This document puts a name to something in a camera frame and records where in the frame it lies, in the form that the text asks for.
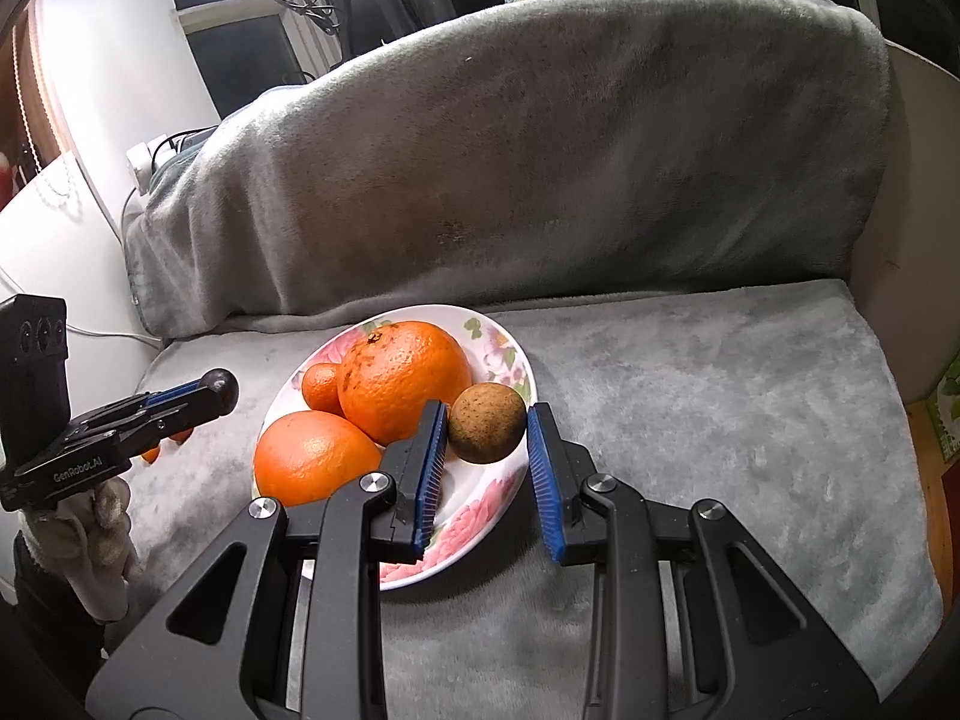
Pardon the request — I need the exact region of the small mandarin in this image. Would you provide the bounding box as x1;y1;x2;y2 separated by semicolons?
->
301;362;343;416

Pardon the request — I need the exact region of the large smooth orange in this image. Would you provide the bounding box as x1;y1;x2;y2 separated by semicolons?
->
252;410;382;507

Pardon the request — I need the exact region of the large speckled orange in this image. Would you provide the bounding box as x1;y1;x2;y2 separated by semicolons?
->
337;320;472;445

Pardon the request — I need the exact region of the brown kiwi fruit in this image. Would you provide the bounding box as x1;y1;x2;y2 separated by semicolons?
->
449;382;527;465

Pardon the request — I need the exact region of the tiny orange kumquat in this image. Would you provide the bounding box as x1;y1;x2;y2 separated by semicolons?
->
142;429;194;465

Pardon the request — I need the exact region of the black sleeve forearm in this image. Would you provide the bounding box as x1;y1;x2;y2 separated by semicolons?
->
13;533;104;710

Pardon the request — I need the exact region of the white gloved left hand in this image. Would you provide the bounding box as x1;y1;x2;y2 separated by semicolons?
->
20;478;139;622

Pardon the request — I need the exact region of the floral white plate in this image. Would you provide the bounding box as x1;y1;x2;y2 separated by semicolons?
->
262;304;539;592

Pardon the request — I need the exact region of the white power strip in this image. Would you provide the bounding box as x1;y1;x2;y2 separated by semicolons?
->
125;127;215;195

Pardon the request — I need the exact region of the grey blanket on backrest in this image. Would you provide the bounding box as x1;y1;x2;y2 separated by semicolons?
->
122;0;890;340

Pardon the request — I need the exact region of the black camera box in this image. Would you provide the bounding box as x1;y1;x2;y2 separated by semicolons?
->
0;293;70;468

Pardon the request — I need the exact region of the white cable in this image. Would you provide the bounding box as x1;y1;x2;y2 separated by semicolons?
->
0;156;166;350

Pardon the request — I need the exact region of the white bead chain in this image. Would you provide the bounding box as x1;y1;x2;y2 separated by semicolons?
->
13;13;41;166

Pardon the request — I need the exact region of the black cable bundle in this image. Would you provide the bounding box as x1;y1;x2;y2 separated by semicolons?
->
273;0;342;38

